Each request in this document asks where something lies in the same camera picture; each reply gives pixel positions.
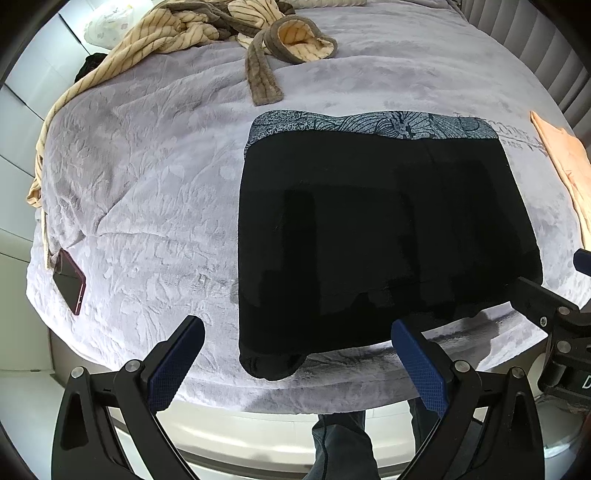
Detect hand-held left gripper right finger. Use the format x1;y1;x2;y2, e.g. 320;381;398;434
391;318;546;480

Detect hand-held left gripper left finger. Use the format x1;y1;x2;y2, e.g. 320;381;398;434
52;315;206;480

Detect black pants with patterned waistband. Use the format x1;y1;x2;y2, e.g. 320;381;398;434
236;109;544;382

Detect person's right leg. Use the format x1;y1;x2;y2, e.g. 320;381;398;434
407;400;440;446

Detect person's leg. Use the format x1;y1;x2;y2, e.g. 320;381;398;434
310;410;378;480
407;400;440;446

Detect orange cloth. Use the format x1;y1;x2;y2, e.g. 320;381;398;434
529;110;591;252

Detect person's left leg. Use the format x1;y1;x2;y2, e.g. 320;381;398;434
310;410;378;480

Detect dark red smartphone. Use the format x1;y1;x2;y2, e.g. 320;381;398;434
52;248;88;316

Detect grey embossed plush blanket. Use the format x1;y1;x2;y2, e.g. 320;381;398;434
25;0;591;414

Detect grey padded headboard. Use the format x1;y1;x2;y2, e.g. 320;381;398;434
455;0;591;121

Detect black cloth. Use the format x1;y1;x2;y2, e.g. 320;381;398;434
74;52;110;83

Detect beige striped robe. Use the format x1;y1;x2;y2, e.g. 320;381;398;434
25;0;339;268

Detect white floral pillow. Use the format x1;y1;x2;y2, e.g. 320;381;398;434
83;4;139;48

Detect white bed frame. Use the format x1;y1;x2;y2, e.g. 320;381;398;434
46;330;580;467

